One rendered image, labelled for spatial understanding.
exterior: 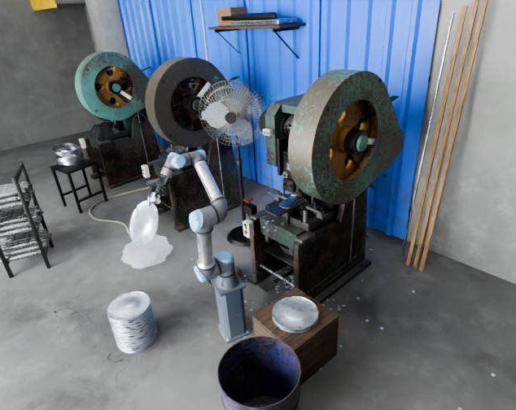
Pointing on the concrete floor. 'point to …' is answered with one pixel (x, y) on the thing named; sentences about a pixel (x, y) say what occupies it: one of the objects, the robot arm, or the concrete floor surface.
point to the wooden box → (327, 338)
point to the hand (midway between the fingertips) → (149, 204)
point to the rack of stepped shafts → (15, 221)
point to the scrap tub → (260, 375)
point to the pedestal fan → (233, 100)
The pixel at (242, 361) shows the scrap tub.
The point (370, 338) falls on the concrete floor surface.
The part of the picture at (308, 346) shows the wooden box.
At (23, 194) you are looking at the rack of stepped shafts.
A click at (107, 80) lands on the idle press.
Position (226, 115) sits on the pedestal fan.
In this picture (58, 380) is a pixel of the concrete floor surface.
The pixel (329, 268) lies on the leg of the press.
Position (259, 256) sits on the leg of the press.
